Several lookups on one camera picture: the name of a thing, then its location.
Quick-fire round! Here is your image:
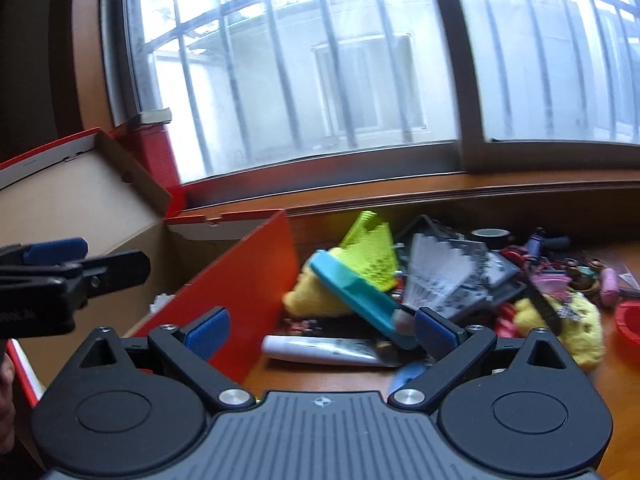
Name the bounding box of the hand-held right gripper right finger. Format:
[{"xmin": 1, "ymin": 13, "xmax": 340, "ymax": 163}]
[{"xmin": 387, "ymin": 306, "xmax": 576, "ymax": 412}]

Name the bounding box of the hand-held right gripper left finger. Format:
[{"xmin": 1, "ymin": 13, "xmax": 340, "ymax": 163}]
[{"xmin": 65, "ymin": 306, "xmax": 257, "ymax": 413}]

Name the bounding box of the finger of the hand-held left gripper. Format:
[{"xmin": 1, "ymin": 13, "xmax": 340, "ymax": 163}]
[
  {"xmin": 65, "ymin": 251, "xmax": 152, "ymax": 306},
  {"xmin": 0, "ymin": 237, "xmax": 89, "ymax": 281}
]

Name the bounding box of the red cardboard box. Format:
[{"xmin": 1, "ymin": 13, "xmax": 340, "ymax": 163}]
[{"xmin": 0, "ymin": 127, "xmax": 301, "ymax": 408}]

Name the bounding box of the grey plastic plate with holes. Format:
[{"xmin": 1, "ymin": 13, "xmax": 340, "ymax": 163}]
[{"xmin": 482, "ymin": 250, "xmax": 522, "ymax": 286}]

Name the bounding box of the person's left hand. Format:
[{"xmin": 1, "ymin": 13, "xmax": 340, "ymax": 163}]
[{"xmin": 0, "ymin": 355, "xmax": 17, "ymax": 428}]

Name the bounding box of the grey studded strip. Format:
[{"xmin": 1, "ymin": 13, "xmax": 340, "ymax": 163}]
[{"xmin": 440, "ymin": 270, "xmax": 502, "ymax": 322}]

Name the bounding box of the blue plastic piece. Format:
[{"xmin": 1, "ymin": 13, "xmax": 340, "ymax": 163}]
[{"xmin": 387, "ymin": 362, "xmax": 427, "ymax": 397}]

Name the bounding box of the yellow-green nylon shuttlecock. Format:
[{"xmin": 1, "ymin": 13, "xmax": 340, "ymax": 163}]
[{"xmin": 339, "ymin": 210, "xmax": 401, "ymax": 293}]

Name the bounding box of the teal plastic tray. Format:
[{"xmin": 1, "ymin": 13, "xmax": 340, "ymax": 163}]
[{"xmin": 307, "ymin": 250, "xmax": 421, "ymax": 351}]

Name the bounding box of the black tape roll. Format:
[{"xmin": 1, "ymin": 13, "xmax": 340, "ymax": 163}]
[{"xmin": 470, "ymin": 228, "xmax": 512, "ymax": 251}]

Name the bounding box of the small yellow plush toy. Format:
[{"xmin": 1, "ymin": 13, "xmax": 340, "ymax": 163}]
[{"xmin": 282, "ymin": 265, "xmax": 351, "ymax": 319}]

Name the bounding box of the red toy car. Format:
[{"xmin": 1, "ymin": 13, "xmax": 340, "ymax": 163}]
[{"xmin": 500, "ymin": 245, "xmax": 531, "ymax": 266}]

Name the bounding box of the black flat strip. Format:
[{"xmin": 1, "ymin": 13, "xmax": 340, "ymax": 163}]
[{"xmin": 522, "ymin": 280, "xmax": 569, "ymax": 336}]

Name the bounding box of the white tube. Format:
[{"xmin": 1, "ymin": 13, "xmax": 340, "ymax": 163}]
[{"xmin": 261, "ymin": 335, "xmax": 403, "ymax": 369}]

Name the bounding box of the red upright carton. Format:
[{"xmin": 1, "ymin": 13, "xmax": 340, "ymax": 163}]
[{"xmin": 112, "ymin": 121, "xmax": 182, "ymax": 192}]

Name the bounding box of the pink translucent cup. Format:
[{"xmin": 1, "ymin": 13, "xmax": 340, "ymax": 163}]
[{"xmin": 531, "ymin": 270, "xmax": 566, "ymax": 294}]

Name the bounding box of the dark purple tool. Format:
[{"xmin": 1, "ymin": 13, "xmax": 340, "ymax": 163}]
[{"xmin": 522, "ymin": 227, "xmax": 551, "ymax": 262}]

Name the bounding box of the yellow plush dog toy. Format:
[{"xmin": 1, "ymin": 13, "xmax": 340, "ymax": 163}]
[{"xmin": 515, "ymin": 292, "xmax": 604, "ymax": 374}]

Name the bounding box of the wooden window sill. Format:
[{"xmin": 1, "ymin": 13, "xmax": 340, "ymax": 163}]
[{"xmin": 172, "ymin": 167, "xmax": 640, "ymax": 218}]

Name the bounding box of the coil of coloured bands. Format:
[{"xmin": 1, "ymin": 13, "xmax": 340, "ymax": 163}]
[{"xmin": 567, "ymin": 272, "xmax": 601, "ymax": 294}]

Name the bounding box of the grey flat block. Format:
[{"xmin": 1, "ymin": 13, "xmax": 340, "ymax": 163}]
[{"xmin": 129, "ymin": 108, "xmax": 173, "ymax": 126}]

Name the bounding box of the pink cylinder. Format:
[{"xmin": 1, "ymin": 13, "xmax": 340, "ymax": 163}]
[{"xmin": 600, "ymin": 267, "xmax": 624, "ymax": 309}]

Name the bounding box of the red round ashtray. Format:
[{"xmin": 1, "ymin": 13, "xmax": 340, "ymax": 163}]
[{"xmin": 614, "ymin": 300, "xmax": 640, "ymax": 356}]

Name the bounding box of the barred window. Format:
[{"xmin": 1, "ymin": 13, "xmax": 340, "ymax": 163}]
[{"xmin": 100, "ymin": 0, "xmax": 640, "ymax": 182}]

